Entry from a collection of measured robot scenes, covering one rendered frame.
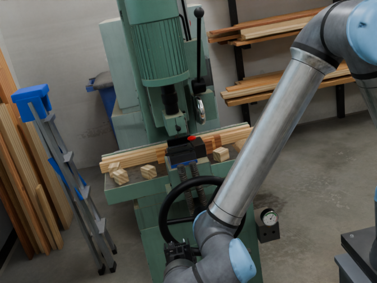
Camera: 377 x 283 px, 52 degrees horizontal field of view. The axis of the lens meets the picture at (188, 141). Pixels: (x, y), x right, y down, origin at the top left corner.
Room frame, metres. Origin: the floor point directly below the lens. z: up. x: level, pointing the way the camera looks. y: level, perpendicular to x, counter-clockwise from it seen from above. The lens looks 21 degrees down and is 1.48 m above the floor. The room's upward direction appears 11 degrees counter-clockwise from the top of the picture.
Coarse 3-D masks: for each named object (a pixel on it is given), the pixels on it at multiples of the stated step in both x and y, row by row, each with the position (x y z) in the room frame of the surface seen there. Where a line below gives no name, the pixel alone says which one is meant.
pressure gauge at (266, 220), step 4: (268, 208) 1.24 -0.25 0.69; (264, 212) 1.22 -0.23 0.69; (268, 212) 1.21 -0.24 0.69; (272, 212) 1.21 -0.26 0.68; (260, 216) 1.23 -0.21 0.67; (264, 216) 1.21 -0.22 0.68; (268, 216) 1.21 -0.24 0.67; (272, 216) 1.21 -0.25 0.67; (276, 216) 1.22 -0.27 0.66; (264, 220) 1.21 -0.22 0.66; (268, 220) 1.21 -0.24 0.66; (272, 220) 1.21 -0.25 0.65; (276, 220) 1.22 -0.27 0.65; (264, 224) 1.21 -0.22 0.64; (268, 224) 1.21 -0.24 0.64; (272, 224) 1.21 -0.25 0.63
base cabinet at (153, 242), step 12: (252, 204) 1.27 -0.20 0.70; (252, 216) 1.27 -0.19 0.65; (156, 228) 1.23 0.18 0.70; (168, 228) 1.23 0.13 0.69; (180, 228) 1.24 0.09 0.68; (252, 228) 1.27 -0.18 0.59; (144, 240) 1.22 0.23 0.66; (156, 240) 1.22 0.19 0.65; (180, 240) 1.23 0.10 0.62; (192, 240) 1.24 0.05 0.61; (252, 240) 1.27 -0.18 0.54; (156, 252) 1.22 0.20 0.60; (252, 252) 1.27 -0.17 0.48; (156, 264) 1.22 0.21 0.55; (156, 276) 1.22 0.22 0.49
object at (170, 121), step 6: (162, 114) 1.47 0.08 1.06; (174, 114) 1.40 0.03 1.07; (180, 114) 1.38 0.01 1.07; (168, 120) 1.36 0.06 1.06; (174, 120) 1.36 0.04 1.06; (180, 120) 1.36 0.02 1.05; (168, 126) 1.36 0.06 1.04; (174, 126) 1.36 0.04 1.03; (180, 126) 1.36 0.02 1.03; (186, 126) 1.38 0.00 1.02; (168, 132) 1.36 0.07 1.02; (174, 132) 1.36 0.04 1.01; (180, 132) 1.36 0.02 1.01; (186, 132) 1.36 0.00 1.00
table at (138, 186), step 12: (228, 144) 1.41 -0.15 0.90; (132, 168) 1.35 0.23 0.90; (156, 168) 1.31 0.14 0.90; (216, 168) 1.26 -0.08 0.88; (228, 168) 1.26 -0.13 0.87; (108, 180) 1.29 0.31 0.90; (132, 180) 1.25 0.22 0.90; (144, 180) 1.23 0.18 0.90; (156, 180) 1.23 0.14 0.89; (168, 180) 1.24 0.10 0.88; (108, 192) 1.21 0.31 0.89; (120, 192) 1.21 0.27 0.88; (132, 192) 1.22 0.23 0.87; (144, 192) 1.22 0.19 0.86; (156, 192) 1.23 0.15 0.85; (168, 192) 1.17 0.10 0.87; (192, 192) 1.15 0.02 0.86; (204, 192) 1.15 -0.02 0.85; (108, 204) 1.21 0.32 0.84
